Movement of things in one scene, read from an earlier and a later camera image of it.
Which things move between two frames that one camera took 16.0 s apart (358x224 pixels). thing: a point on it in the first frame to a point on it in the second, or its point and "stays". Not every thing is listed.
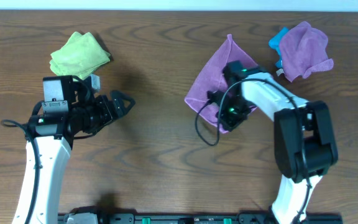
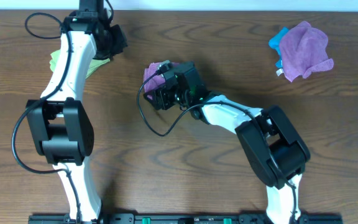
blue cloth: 275,43 stays
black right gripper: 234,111 to 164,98
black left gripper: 111,107 to 117,42
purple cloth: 212,78 to 155,81
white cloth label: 280,71 stays
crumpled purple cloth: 304,51 stays
